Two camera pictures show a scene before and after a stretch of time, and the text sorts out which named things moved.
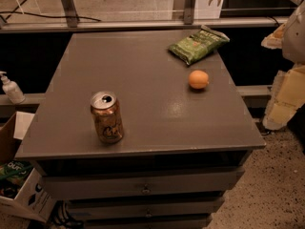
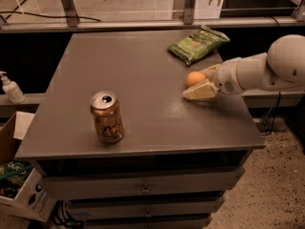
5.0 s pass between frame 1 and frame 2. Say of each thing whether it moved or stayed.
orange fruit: stayed
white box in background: stayed
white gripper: moved
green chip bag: stayed
